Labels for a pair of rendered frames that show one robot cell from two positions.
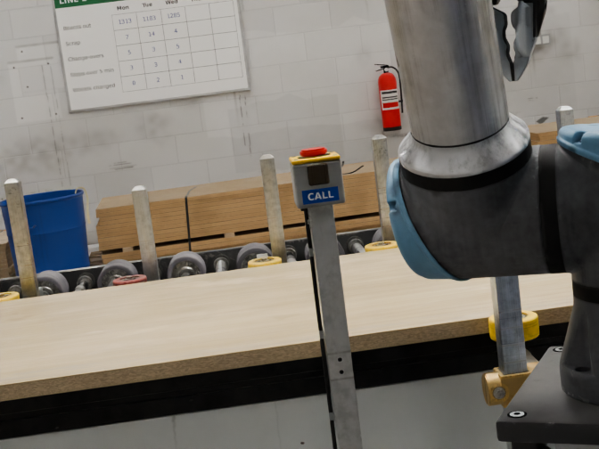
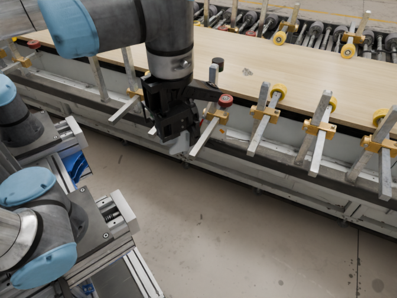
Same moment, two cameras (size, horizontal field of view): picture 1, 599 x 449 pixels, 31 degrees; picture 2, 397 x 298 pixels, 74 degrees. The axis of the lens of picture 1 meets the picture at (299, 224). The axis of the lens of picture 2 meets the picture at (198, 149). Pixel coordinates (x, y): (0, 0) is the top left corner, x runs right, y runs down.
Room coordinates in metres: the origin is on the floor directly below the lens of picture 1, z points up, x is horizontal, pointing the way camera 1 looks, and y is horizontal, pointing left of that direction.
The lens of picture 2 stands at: (0.59, -1.25, 1.74)
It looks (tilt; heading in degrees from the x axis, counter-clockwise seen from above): 46 degrees down; 28
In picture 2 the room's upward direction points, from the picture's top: straight up
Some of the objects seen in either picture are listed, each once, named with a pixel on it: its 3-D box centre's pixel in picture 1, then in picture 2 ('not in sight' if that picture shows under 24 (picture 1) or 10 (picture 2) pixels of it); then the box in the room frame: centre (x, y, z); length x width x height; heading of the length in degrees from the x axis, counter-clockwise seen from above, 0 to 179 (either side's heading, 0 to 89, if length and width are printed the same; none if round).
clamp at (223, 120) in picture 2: not in sight; (215, 115); (1.61, -0.81, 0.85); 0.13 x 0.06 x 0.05; 93
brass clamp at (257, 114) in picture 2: not in sight; (264, 113); (1.62, -1.06, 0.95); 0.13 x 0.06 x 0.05; 93
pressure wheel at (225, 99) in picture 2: not in sight; (224, 106); (1.69, -0.83, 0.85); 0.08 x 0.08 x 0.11
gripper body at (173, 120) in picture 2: not in sight; (171, 101); (0.91, -1.02, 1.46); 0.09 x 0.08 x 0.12; 154
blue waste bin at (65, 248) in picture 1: (51, 246); not in sight; (7.04, 1.64, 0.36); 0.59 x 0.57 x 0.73; 4
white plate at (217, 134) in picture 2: not in sight; (204, 128); (1.58, -0.76, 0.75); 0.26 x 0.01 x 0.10; 93
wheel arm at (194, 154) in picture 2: not in sight; (210, 129); (1.50, -0.84, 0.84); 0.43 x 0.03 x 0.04; 3
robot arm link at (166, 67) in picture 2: not in sight; (172, 60); (0.92, -1.03, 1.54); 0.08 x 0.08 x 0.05
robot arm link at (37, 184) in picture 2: not in sight; (35, 198); (0.71, -0.74, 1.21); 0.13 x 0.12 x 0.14; 57
